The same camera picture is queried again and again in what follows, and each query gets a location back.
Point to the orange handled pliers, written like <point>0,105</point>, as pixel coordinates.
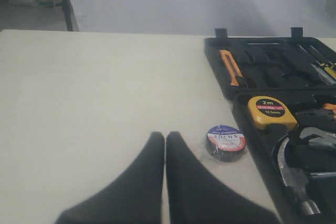
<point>324,114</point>

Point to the black electrical tape roll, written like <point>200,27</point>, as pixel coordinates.
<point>222,143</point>

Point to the yellow black screwdriver left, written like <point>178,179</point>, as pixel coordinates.
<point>320,61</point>

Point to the claw hammer black grip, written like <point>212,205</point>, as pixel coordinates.
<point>296,180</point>

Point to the black plastic tool case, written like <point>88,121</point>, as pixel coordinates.
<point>278,68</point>

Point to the yellow measuring tape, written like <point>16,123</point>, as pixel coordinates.
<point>267,110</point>

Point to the clear voltage tester screwdriver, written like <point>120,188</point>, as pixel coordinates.
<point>325,77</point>

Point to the black metal frame post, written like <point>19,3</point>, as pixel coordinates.
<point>65,7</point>

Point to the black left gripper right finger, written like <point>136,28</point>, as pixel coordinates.
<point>196,196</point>

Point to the orange utility knife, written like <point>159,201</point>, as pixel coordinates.
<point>236,76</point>

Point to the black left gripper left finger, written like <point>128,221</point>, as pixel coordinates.
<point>133,197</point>

